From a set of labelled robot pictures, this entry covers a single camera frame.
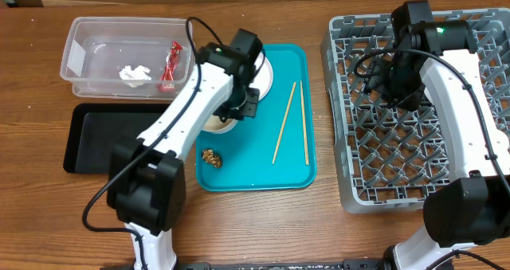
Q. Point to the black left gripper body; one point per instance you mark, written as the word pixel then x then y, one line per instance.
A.
pixel 243 103

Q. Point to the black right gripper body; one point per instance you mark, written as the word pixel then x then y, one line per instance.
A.
pixel 398 96

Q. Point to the white round plate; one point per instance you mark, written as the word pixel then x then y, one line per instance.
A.
pixel 264 79

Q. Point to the pink bowl with rice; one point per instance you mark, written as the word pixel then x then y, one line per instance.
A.
pixel 216 126

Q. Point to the brown food scrap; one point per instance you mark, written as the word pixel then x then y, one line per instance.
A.
pixel 211 158

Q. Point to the white napkin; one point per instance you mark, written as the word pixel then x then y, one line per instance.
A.
pixel 134 77

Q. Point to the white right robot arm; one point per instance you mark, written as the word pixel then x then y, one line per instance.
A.
pixel 439 60

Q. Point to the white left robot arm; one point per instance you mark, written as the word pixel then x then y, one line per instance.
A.
pixel 146 184

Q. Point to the grey dishwasher rack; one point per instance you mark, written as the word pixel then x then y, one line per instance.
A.
pixel 386 159

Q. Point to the teal serving tray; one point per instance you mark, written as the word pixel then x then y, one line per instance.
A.
pixel 247 150

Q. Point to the red snack wrapper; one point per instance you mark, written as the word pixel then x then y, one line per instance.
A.
pixel 172 61

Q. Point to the clear plastic bin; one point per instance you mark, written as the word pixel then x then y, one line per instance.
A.
pixel 97 48

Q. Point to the black tray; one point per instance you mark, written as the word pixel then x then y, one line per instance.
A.
pixel 96 127

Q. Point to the black rail at table edge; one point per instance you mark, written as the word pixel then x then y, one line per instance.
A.
pixel 348 264

